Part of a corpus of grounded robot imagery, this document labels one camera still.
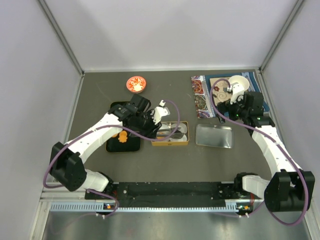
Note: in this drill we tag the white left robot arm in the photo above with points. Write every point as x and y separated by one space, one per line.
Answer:
67 160

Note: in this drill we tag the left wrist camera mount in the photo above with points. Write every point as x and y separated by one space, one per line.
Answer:
160 111

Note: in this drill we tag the white paper cup bottom-right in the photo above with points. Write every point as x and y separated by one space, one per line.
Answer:
183 139

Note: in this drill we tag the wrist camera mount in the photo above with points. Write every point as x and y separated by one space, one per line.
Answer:
237 89
160 111

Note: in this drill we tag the orange figure cookie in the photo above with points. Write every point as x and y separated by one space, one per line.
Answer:
123 136

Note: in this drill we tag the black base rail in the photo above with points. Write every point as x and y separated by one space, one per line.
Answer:
174 194

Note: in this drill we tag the white paper cup top-left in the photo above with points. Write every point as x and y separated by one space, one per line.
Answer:
166 125

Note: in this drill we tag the yellow cookie tin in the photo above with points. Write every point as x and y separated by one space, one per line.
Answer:
167 142

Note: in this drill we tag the black round cookie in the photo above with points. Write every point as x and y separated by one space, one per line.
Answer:
178 135

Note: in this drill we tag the wooden puzzle board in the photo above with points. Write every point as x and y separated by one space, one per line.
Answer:
220 93

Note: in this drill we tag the white bowl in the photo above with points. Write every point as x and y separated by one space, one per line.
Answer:
239 81

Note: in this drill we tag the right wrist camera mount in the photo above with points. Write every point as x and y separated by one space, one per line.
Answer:
237 89

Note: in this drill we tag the white paper cup top-right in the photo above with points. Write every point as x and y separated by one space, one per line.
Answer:
181 127

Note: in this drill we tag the patterned cloth mat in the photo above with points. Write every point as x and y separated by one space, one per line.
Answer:
201 89

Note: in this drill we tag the black rectangular tray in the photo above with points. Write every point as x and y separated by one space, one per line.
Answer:
113 145

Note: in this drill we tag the silver tin lid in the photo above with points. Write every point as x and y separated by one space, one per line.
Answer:
214 136

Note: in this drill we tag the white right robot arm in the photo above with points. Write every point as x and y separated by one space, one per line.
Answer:
290 188

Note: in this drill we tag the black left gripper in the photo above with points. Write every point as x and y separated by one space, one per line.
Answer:
152 131

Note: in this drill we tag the red patterned small bowl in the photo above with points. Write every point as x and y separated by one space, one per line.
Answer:
136 84

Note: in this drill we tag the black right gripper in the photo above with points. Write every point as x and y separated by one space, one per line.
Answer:
226 106

